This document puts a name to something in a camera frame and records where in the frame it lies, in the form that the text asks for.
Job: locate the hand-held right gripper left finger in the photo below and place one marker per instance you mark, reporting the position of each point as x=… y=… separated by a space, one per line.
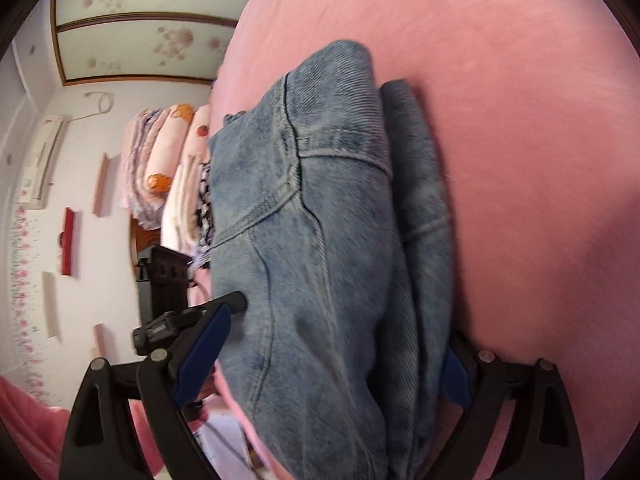
x=200 y=355

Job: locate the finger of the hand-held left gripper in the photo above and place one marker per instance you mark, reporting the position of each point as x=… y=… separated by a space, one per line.
x=237 y=302

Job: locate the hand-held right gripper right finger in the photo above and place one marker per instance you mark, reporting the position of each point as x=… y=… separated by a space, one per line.
x=455 y=375

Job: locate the blue denim jacket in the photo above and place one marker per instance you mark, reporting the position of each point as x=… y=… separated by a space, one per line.
x=325 y=260

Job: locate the black white patterned folded clothes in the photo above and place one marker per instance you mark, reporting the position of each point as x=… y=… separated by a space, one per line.
x=205 y=210

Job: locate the wooden headboard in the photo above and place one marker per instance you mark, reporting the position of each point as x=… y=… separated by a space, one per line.
x=145 y=240

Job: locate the white folded garment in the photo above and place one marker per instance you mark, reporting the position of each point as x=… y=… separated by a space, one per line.
x=180 y=210

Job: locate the lavender folded blanket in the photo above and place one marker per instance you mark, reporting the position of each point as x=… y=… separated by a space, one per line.
x=137 y=170

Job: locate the stack of folded blankets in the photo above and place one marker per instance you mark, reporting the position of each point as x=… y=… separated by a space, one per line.
x=172 y=150

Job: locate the person's pink fleece clothing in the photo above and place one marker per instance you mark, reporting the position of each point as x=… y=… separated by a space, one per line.
x=30 y=420

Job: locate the pink bed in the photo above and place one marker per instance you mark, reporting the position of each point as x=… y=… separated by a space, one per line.
x=525 y=160

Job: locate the floral wardrobe doors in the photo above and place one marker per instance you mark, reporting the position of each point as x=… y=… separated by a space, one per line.
x=150 y=0

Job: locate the wooden wall shelf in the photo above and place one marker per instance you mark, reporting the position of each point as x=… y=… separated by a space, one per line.
x=101 y=185
x=100 y=340
x=51 y=305

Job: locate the red wall shelf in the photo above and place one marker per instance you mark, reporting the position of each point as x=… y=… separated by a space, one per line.
x=70 y=242

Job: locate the white wall air conditioner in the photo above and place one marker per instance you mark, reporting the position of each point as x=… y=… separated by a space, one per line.
x=45 y=160

